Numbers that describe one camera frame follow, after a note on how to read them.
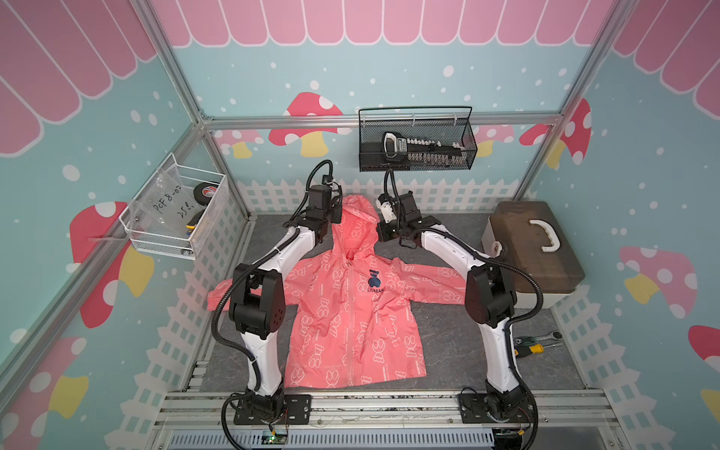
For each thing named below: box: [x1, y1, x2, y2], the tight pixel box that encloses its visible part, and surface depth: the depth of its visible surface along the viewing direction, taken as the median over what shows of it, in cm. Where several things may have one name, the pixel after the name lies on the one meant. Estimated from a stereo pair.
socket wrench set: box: [382, 131, 465, 164], surface depth 91 cm
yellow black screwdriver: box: [513, 343, 564, 357], surface depth 85 cm
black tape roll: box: [193, 181, 219, 206], surface depth 81 cm
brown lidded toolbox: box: [480, 200, 585, 309], surface depth 88 cm
